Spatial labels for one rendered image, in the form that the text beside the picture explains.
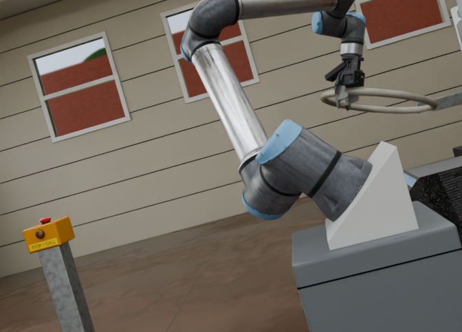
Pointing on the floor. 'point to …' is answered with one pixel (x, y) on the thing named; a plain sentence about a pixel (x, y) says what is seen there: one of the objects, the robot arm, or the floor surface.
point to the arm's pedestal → (382, 279)
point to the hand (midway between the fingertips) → (342, 106)
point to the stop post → (61, 273)
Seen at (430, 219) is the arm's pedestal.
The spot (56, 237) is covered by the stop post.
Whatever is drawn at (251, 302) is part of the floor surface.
